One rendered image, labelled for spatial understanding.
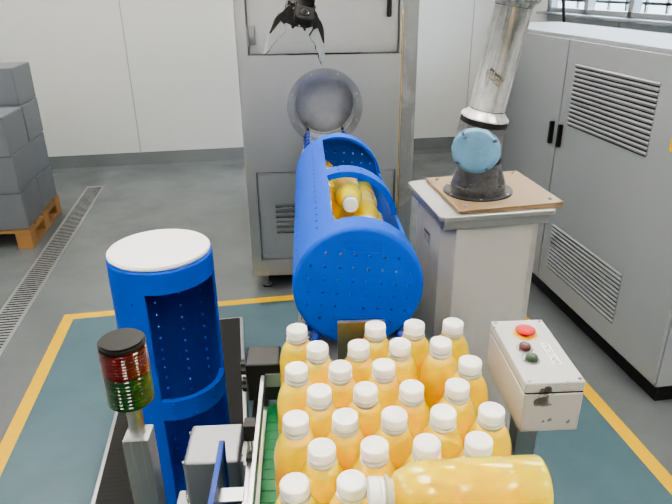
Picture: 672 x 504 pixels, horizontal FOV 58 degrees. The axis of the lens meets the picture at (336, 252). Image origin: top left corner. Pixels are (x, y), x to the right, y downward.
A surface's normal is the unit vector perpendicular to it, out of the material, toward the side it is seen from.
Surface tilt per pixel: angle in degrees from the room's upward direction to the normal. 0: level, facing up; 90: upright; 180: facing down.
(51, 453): 0
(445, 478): 26
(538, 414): 90
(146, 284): 90
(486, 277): 90
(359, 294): 90
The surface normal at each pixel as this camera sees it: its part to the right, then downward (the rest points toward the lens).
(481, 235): 0.16, 0.40
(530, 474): 0.01, -0.64
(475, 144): -0.30, 0.52
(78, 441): -0.01, -0.91
